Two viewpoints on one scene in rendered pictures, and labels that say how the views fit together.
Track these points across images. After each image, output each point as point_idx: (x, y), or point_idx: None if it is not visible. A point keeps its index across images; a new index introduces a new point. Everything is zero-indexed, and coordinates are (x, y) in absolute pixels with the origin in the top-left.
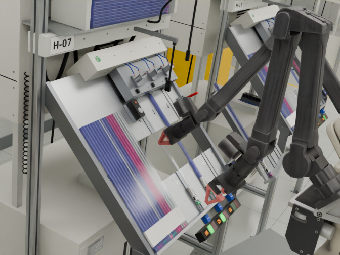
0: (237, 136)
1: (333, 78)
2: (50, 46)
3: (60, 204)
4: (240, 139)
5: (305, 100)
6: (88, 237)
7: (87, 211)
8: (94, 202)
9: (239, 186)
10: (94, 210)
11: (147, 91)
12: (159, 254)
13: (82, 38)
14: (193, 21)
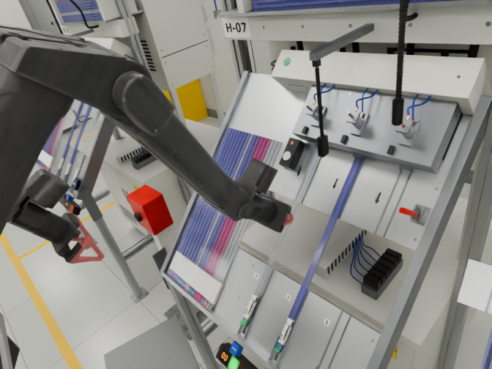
0: (34, 177)
1: None
2: (222, 27)
3: (304, 219)
4: (29, 182)
5: None
6: (247, 244)
7: (293, 239)
8: (312, 244)
9: (52, 244)
10: (295, 244)
11: (336, 146)
12: (162, 274)
13: (261, 25)
14: (399, 20)
